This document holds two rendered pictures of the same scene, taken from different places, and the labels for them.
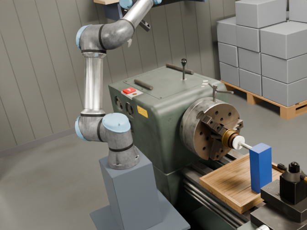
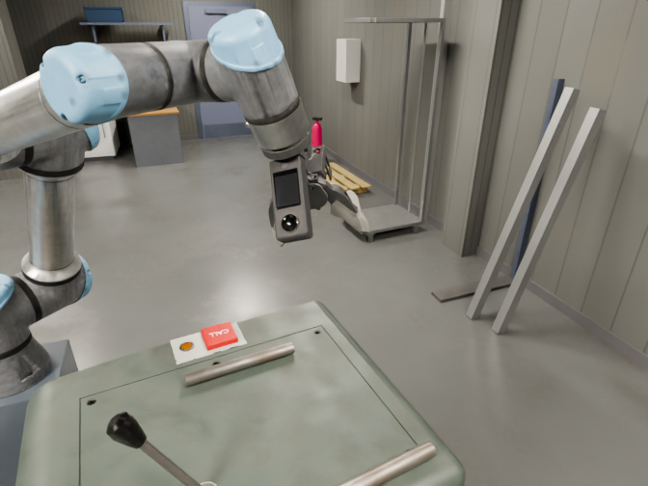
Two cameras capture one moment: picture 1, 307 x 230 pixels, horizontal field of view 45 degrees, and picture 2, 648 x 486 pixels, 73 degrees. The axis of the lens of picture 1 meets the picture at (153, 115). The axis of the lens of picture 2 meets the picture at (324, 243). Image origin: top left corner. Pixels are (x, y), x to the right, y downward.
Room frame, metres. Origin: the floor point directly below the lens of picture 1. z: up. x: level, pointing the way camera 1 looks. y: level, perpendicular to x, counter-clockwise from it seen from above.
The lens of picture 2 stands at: (2.24, -0.58, 1.81)
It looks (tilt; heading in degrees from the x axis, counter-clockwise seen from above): 26 degrees down; 91
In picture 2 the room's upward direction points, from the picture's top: straight up
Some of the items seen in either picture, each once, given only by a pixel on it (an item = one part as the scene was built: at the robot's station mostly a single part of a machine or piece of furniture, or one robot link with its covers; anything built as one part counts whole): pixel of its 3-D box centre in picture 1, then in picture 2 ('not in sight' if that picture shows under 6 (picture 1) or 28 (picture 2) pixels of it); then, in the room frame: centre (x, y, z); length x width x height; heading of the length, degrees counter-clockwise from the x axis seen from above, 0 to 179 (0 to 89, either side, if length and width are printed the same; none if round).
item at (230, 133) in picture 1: (231, 138); not in sight; (1.59, -0.36, 1.08); 0.09 x 0.09 x 0.09; 27
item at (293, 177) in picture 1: (293, 173); not in sight; (1.16, -0.49, 1.13); 0.08 x 0.08 x 0.03
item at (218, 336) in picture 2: (129, 91); (219, 337); (2.02, 0.11, 1.26); 0.06 x 0.06 x 0.02; 27
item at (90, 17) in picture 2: not in sight; (104, 14); (-1.03, 6.50, 1.96); 0.50 x 0.38 x 0.20; 21
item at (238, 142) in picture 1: (246, 146); not in sight; (1.49, -0.41, 1.08); 0.13 x 0.07 x 0.07; 27
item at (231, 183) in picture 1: (246, 179); not in sight; (1.51, -0.40, 0.88); 0.36 x 0.30 x 0.04; 117
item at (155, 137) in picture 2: not in sight; (154, 130); (-0.48, 6.21, 0.37); 1.38 x 0.71 x 0.74; 112
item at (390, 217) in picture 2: not in sight; (386, 133); (2.75, 3.42, 0.93); 0.69 x 0.56 x 1.87; 21
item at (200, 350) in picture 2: (132, 96); (209, 352); (2.00, 0.10, 1.23); 0.13 x 0.08 x 0.06; 27
